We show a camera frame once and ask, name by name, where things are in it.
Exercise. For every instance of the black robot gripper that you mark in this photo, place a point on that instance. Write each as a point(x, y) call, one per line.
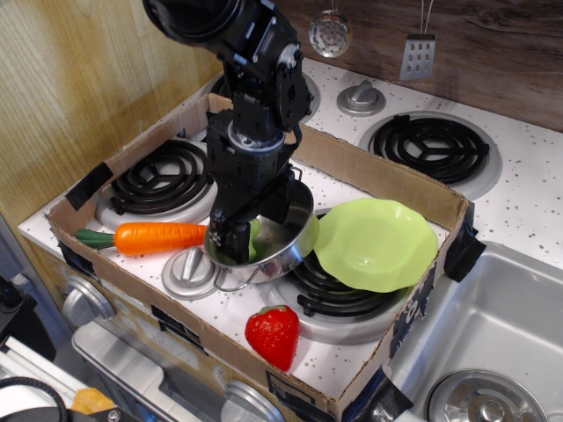
point(253, 178)

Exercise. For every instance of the green toy broccoli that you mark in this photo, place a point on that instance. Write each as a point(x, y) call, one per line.
point(255, 228)

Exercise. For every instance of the small steel pan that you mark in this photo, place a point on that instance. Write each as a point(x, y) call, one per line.
point(281, 248)

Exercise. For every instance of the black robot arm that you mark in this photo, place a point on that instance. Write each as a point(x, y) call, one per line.
point(260, 53)

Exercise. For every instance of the silver stove knob in fence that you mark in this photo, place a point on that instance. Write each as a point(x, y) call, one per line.
point(191, 275)

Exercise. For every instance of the front left black burner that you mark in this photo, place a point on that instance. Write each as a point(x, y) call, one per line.
point(171, 184)

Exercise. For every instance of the red toy strawberry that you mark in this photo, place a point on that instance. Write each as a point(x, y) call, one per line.
point(273, 333)

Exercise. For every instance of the front right black burner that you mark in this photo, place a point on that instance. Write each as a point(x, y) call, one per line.
point(329, 312)

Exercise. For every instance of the orange toy carrot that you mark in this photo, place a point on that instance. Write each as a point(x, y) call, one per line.
point(140, 238)

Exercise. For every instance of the light green plastic plate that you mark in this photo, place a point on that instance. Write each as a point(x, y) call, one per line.
point(376, 245)

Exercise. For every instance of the silver stove knob at back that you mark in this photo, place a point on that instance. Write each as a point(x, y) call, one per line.
point(362, 100)

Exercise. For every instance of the cardboard fence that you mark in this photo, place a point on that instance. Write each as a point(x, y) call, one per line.
point(220, 328)

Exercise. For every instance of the right oven front knob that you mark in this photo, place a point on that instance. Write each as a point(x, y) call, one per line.
point(244, 403)

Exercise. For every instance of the oven knob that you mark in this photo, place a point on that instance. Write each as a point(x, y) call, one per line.
point(84, 303)
point(244, 403)

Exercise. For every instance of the left oven front knob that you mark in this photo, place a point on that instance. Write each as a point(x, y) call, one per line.
point(84, 303)

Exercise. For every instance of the hanging silver strainer ladle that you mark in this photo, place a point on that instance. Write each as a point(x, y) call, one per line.
point(330, 32)

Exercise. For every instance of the back right black burner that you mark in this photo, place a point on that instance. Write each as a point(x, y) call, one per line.
point(445, 147)

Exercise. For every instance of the hanging silver slotted spatula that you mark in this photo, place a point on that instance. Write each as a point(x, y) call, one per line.
point(419, 49)

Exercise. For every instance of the yellow object at bottom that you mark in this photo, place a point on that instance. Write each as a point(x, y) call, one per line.
point(90, 400)

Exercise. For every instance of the silver toy sink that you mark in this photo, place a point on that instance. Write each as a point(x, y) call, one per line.
point(504, 316)

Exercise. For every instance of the silver sink drain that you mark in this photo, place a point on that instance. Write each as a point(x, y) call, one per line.
point(481, 395)

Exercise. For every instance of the silver oven door handle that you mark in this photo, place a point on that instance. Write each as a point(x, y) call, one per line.
point(144, 380)

